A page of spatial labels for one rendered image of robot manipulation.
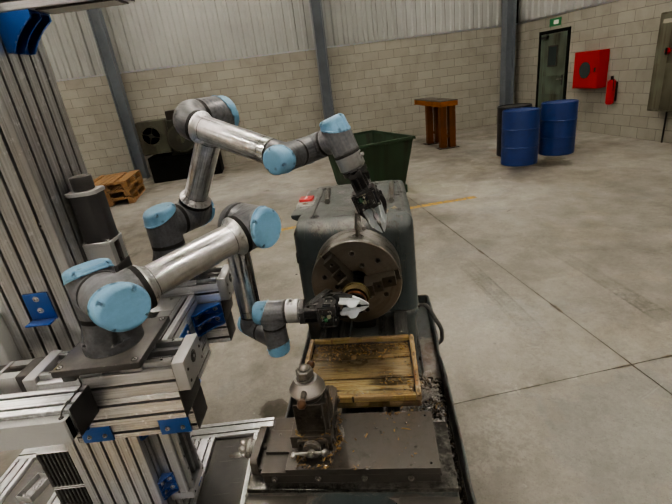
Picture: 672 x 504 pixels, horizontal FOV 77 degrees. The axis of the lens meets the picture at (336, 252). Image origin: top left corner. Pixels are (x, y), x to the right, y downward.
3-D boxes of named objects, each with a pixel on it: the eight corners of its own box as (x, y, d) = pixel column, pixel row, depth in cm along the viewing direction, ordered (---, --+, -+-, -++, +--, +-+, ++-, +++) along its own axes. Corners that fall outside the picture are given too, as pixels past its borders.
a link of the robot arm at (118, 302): (89, 327, 103) (261, 230, 135) (111, 347, 93) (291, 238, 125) (64, 285, 98) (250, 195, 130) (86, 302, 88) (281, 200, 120)
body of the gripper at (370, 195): (358, 216, 120) (340, 178, 117) (359, 207, 128) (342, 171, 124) (383, 206, 119) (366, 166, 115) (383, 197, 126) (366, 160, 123)
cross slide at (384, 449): (265, 429, 110) (262, 415, 109) (433, 425, 105) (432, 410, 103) (248, 487, 95) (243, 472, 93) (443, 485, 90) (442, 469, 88)
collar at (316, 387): (293, 377, 98) (291, 367, 97) (327, 376, 97) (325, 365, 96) (286, 402, 91) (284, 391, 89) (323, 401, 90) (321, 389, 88)
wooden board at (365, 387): (311, 348, 152) (310, 338, 150) (413, 343, 147) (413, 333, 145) (297, 409, 124) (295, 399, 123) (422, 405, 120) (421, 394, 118)
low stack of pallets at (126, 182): (105, 195, 905) (98, 175, 889) (147, 189, 919) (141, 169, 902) (86, 211, 791) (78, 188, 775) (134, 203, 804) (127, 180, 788)
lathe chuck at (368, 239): (315, 307, 163) (313, 230, 150) (398, 310, 160) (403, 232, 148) (312, 320, 154) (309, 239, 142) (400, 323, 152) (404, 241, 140)
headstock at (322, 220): (318, 258, 227) (308, 186, 212) (408, 251, 221) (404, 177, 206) (300, 317, 173) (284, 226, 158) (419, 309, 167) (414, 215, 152)
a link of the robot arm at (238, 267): (201, 204, 131) (233, 338, 149) (220, 208, 123) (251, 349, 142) (232, 194, 138) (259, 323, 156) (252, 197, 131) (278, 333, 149)
